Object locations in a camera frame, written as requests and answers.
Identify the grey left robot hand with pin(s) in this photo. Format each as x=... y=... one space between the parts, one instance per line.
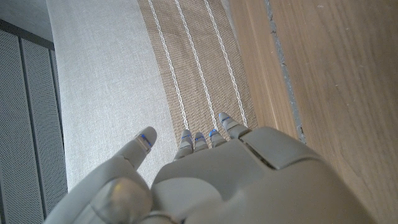
x=242 y=180

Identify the dark perforated wall panel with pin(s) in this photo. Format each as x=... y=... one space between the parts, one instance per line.
x=28 y=124

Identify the beige striped backdrop cloth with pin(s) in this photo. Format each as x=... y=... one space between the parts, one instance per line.
x=118 y=77

